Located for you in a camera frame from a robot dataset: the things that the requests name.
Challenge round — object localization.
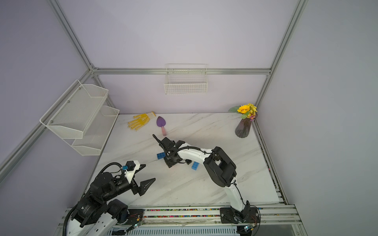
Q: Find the white mesh shelf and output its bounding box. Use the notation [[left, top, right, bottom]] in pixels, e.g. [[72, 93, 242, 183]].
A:
[[71, 106, 119, 156], [39, 80, 108, 139]]

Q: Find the sunflower bouquet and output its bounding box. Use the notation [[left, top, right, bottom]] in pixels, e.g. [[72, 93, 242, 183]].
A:
[[228, 103, 258, 120]]

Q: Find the white wire wall basket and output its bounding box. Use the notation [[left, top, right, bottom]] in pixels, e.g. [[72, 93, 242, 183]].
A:
[[164, 64, 208, 95]]

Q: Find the yellow work glove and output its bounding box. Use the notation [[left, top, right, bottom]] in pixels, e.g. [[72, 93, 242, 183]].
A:
[[128, 112, 156, 131]]

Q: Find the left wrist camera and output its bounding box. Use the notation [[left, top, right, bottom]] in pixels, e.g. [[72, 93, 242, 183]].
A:
[[123, 160, 140, 183]]

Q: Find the white mesh lower shelf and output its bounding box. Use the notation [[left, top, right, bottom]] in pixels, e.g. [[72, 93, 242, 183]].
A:
[[71, 106, 119, 156]]

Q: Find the light blue lego brick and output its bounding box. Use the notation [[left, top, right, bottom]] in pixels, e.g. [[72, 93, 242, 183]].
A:
[[192, 162, 199, 171]]

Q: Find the white mesh upper shelf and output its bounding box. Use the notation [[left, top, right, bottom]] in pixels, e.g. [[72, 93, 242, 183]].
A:
[[39, 80, 108, 139]]

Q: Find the dark glass vase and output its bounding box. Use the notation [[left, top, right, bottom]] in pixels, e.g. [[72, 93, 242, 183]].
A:
[[235, 118, 253, 138]]

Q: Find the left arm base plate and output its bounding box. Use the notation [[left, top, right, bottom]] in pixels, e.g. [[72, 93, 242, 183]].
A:
[[124, 208, 145, 225]]

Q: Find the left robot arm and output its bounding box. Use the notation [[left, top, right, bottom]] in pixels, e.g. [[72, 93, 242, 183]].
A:
[[62, 161, 155, 236]]

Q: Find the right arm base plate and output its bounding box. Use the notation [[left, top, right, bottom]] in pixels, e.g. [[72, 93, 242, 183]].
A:
[[220, 206, 261, 224]]

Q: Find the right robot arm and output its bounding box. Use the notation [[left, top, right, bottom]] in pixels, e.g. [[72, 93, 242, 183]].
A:
[[152, 134, 251, 224]]

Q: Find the dark blue lego brick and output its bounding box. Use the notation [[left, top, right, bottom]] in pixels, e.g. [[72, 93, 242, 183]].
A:
[[157, 152, 166, 159]]

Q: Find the purple garden trowel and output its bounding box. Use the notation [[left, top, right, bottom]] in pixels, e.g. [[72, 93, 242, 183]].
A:
[[157, 116, 167, 136]]

